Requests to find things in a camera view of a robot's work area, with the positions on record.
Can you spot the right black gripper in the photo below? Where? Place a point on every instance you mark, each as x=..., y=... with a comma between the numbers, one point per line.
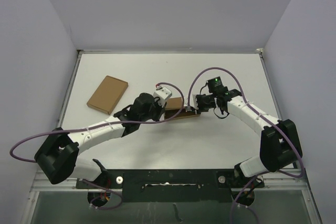
x=200, y=109

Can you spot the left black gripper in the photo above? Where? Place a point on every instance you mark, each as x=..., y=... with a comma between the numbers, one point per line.
x=160, y=109

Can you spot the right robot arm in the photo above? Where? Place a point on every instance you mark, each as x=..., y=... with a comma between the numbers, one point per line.
x=279, y=140

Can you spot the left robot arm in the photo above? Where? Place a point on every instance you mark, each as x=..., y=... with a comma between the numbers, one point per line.
x=58, y=156

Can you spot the folded brown cardboard box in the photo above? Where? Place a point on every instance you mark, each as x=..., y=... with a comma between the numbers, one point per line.
x=107, y=95

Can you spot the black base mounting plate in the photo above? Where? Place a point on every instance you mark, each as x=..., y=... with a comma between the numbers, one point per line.
x=173, y=185

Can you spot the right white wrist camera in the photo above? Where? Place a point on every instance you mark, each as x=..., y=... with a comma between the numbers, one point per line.
x=190, y=105

